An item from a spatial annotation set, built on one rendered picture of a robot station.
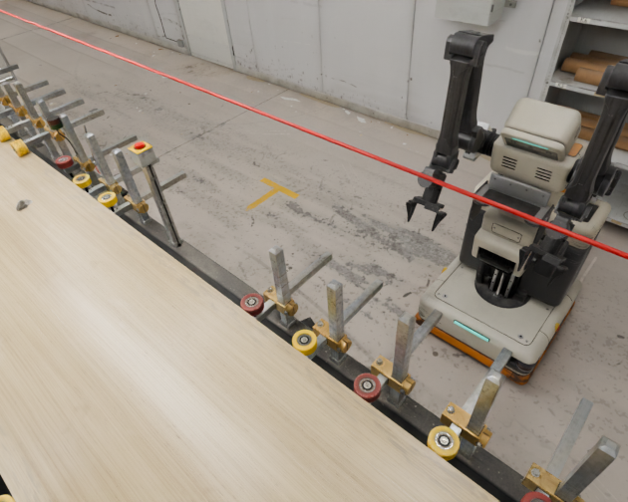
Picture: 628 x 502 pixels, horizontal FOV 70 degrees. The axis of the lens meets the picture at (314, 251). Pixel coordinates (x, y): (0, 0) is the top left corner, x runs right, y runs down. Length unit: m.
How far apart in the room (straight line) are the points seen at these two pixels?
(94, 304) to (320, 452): 0.97
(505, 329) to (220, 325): 1.40
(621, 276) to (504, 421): 1.30
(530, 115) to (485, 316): 1.08
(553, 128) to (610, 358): 1.51
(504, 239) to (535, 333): 0.58
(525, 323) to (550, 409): 0.42
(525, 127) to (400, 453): 1.09
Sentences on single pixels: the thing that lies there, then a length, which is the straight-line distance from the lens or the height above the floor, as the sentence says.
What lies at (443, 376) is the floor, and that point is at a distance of 2.47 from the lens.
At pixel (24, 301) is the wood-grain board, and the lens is 1.95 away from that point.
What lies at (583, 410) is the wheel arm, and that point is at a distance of 1.58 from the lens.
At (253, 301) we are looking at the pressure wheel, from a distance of 1.58.
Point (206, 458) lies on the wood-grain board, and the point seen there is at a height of 0.90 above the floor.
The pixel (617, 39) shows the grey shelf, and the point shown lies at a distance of 3.49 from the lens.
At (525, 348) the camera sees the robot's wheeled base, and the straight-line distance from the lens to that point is 2.33.
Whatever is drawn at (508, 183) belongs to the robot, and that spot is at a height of 1.09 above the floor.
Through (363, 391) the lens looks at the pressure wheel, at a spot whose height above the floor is 0.91.
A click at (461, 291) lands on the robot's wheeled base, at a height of 0.28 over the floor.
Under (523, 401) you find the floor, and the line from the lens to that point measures 2.51.
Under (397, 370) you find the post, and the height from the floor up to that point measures 0.91.
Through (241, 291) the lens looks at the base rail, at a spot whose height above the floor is 0.70.
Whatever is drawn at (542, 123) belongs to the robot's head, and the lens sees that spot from 1.67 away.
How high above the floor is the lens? 2.09
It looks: 44 degrees down
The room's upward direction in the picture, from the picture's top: 5 degrees counter-clockwise
